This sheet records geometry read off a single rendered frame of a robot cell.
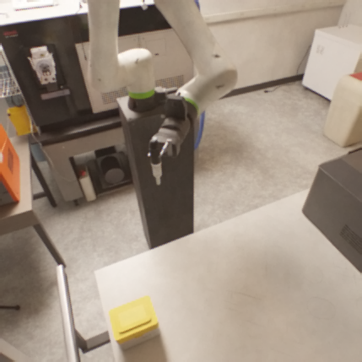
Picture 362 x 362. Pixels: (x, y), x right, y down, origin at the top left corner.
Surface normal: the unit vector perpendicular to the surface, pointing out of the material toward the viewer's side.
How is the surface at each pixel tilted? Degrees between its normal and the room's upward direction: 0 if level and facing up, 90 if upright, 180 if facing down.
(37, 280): 0
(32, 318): 0
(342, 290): 0
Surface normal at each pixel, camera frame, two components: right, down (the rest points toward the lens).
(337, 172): -0.79, -0.14
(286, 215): -0.03, -0.73
